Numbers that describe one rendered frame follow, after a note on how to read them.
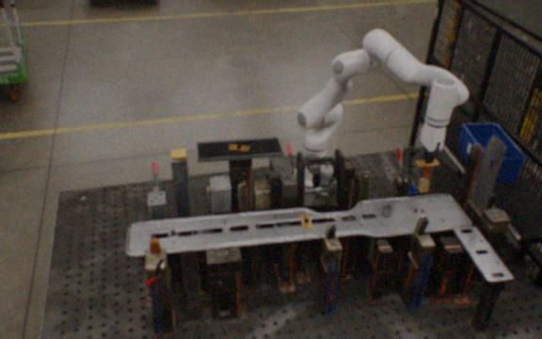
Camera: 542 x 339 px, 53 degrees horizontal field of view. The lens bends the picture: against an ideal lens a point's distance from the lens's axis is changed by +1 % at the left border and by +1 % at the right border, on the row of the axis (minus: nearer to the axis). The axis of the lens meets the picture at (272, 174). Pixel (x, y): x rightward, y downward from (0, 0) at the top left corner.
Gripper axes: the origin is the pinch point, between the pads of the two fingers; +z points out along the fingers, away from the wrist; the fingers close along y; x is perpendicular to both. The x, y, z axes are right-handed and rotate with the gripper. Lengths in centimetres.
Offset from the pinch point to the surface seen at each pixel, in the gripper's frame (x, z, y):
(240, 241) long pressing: -75, 27, 7
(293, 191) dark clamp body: -49, 23, -16
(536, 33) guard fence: 155, 20, -171
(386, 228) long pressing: -16.0, 27.3, 7.9
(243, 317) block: -75, 57, 19
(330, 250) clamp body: -43, 24, 21
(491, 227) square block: 23.6, 24.4, 16.4
